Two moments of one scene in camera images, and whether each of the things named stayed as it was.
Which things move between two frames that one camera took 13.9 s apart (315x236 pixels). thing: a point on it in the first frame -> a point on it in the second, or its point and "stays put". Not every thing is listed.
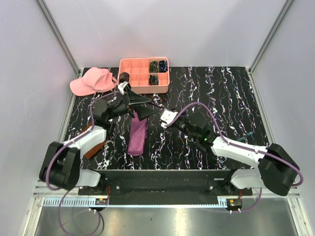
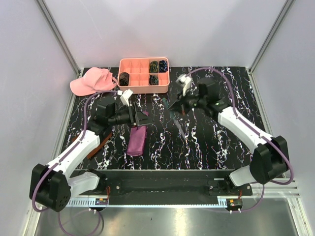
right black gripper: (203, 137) -> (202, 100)
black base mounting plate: (165, 187) stays put
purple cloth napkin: (137, 136) stays put
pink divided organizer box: (150, 75) stays put
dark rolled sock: (124, 76) stays put
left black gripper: (134, 98) -> (138, 116)
